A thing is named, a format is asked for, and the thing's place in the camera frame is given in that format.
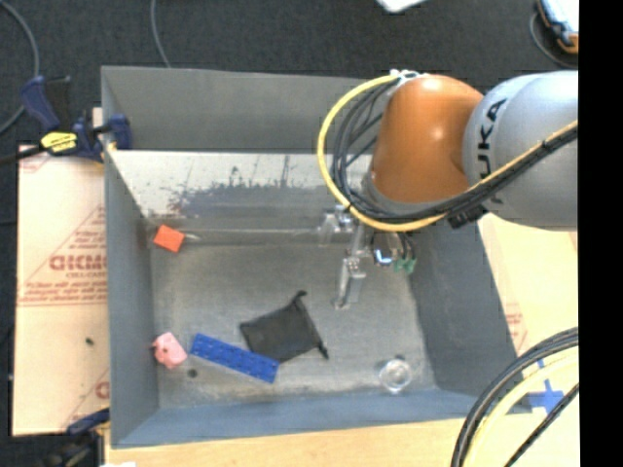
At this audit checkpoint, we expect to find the clear glass cup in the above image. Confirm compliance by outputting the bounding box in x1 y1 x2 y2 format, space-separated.
378 356 414 395

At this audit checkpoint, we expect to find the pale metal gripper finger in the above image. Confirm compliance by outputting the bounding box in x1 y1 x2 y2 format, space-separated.
348 259 368 305
332 255 353 311

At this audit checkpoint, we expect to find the pink toy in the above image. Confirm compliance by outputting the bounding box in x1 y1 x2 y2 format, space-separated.
150 331 189 371

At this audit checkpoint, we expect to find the black cloth pouch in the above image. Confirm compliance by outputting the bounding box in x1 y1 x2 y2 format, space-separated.
238 289 330 364

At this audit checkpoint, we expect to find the orange square block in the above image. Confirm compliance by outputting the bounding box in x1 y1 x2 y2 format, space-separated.
152 225 186 254

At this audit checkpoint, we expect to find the grey metal bin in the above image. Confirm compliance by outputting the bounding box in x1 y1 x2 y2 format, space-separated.
100 64 531 449

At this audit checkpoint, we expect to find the brown cardboard board red print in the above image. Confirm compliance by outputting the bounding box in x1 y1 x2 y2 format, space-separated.
10 142 579 438

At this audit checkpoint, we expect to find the blue flat block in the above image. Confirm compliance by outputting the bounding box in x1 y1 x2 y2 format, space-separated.
189 332 281 384

